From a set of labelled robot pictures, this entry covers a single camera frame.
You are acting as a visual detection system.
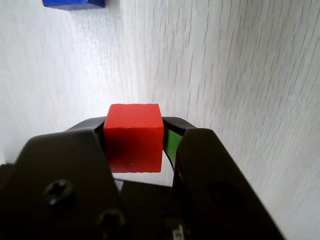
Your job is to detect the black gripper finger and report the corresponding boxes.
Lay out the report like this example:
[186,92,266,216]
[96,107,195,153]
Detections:
[0,115,126,240]
[161,116,286,240]

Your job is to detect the red cube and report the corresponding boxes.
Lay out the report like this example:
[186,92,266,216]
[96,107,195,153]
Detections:
[102,102,165,174]

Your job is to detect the blue cube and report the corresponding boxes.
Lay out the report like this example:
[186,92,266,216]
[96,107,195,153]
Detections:
[41,0,106,12]

